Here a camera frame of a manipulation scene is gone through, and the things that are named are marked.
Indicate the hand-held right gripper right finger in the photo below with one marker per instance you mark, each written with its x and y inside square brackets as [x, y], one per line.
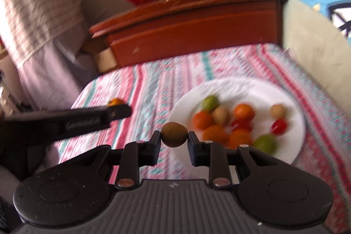
[192, 148]

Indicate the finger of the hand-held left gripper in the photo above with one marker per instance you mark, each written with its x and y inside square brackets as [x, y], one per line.
[119, 112]

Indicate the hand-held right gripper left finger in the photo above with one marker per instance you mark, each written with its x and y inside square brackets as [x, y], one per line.
[155, 146]

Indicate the orange mandarin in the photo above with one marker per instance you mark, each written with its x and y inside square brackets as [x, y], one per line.
[216, 134]
[243, 112]
[239, 138]
[116, 101]
[202, 120]

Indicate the brown kiwi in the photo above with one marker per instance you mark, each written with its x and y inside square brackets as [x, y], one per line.
[174, 134]
[277, 111]
[221, 115]

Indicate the green lime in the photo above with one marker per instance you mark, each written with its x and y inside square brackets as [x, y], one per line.
[210, 103]
[264, 144]

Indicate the red tomato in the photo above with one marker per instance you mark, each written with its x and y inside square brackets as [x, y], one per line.
[279, 126]
[241, 125]

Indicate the white plate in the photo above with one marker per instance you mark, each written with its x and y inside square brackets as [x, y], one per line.
[246, 91]

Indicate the patterned pink blanket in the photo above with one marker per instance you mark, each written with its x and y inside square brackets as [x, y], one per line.
[153, 86]

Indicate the cardboard box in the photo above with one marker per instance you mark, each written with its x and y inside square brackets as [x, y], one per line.
[105, 60]

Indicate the lavender cloth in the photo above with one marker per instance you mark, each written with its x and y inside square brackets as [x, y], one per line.
[52, 75]

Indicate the wooden nightstand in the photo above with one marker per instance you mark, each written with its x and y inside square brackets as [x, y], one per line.
[192, 28]

